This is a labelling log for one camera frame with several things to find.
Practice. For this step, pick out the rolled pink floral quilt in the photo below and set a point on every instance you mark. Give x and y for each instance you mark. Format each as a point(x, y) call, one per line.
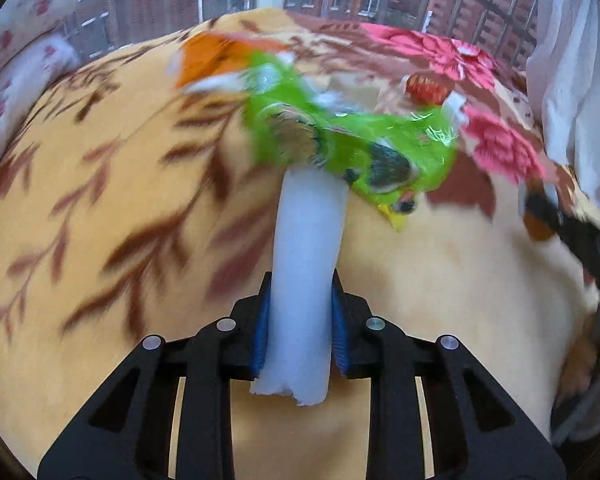
point(15, 75)

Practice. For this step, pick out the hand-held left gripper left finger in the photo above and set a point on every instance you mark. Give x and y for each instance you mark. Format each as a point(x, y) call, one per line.
point(262, 320)

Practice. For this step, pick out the red white wrapper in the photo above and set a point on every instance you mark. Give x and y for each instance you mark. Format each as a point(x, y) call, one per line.
point(427, 87)

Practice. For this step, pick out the metal window railing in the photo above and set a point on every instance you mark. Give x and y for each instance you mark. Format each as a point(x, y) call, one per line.
point(485, 5)

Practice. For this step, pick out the yellow floral blanket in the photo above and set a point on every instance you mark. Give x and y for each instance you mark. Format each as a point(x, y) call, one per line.
point(130, 260)

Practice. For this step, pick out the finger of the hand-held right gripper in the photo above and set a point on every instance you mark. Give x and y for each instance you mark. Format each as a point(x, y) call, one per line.
point(587, 245)

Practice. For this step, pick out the green snack wrapper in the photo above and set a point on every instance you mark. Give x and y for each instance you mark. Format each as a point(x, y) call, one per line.
point(360, 135)

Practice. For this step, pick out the orange snack wrapper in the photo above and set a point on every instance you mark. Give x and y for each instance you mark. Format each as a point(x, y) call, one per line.
point(210, 57)

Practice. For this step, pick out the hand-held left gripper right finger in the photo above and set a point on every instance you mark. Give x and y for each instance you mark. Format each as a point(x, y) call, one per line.
point(339, 325)

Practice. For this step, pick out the white curtain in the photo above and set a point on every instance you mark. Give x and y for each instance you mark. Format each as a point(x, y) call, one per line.
point(575, 85)

